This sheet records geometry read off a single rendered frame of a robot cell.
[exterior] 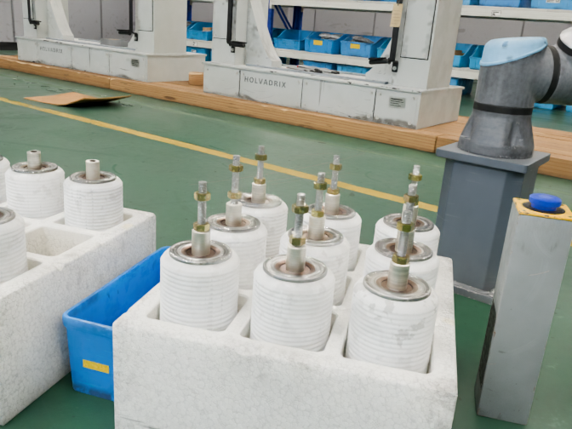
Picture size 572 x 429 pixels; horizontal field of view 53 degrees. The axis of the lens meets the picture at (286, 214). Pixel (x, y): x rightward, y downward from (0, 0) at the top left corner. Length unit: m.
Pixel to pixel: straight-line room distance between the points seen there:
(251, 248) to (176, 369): 0.19
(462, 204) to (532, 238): 0.45
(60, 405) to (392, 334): 0.48
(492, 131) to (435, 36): 1.75
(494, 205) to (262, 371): 0.71
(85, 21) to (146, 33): 4.05
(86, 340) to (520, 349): 0.60
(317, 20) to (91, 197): 9.96
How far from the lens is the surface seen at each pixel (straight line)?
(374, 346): 0.65
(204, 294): 0.68
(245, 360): 0.66
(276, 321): 0.66
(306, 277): 0.65
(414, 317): 0.64
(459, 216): 1.26
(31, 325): 0.85
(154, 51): 4.13
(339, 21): 10.58
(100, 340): 0.84
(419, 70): 2.96
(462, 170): 1.24
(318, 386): 0.65
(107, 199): 1.00
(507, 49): 1.23
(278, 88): 3.32
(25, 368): 0.87
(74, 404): 0.89
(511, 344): 0.88
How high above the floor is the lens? 0.52
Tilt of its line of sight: 18 degrees down
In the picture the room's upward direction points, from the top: 4 degrees clockwise
